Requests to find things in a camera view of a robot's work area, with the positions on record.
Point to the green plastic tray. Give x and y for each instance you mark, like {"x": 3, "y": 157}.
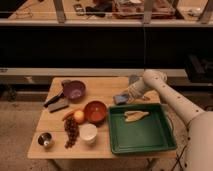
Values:
{"x": 152, "y": 133}

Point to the orange fruit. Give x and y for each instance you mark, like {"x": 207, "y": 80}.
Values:
{"x": 79, "y": 116}

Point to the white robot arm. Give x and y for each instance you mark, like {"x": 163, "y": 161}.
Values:
{"x": 199, "y": 122}

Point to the bunch of dark grapes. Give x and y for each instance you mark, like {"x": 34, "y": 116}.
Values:
{"x": 72, "y": 129}

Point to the black handled knife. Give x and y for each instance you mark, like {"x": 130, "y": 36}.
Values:
{"x": 53, "y": 99}

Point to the small steel cup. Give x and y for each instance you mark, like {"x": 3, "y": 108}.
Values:
{"x": 45, "y": 139}

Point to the blue sponge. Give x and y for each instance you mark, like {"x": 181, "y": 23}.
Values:
{"x": 121, "y": 99}

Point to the purple plastic bowl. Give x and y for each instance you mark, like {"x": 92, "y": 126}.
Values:
{"x": 74, "y": 90}

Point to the eyeglasses on shelf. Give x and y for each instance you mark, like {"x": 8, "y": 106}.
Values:
{"x": 24, "y": 13}

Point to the orange carrot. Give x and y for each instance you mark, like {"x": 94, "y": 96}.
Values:
{"x": 69, "y": 114}

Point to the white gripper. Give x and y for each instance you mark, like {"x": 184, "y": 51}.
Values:
{"x": 137, "y": 89}

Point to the white cup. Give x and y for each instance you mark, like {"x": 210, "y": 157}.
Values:
{"x": 88, "y": 133}

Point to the wooden spatula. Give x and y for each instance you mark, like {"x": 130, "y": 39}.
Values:
{"x": 131, "y": 116}

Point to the wooden table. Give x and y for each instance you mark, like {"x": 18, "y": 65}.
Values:
{"x": 98, "y": 88}

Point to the black remote control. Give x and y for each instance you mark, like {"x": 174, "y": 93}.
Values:
{"x": 79, "y": 9}

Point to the cluttered tray on shelf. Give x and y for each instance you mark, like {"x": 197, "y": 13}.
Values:
{"x": 135, "y": 9}

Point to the orange wooden bowl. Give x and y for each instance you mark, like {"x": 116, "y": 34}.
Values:
{"x": 95, "y": 111}

